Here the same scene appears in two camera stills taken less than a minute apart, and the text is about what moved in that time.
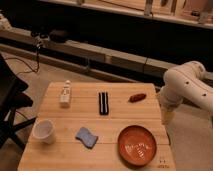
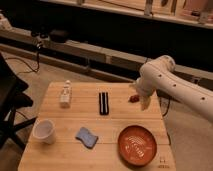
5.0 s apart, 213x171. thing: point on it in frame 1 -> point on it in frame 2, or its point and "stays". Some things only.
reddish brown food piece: [137, 97] stays
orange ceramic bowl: [137, 146] stays
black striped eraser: [103, 103] stays
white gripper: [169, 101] -> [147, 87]
